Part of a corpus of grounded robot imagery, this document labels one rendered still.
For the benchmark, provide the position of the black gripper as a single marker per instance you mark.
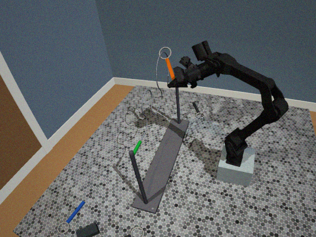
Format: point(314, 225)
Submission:
point(183, 77)

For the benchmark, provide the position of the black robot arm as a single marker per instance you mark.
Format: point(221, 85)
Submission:
point(218, 63)

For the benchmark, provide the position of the dark grey ring with blue handle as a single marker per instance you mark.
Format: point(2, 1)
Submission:
point(71, 217)

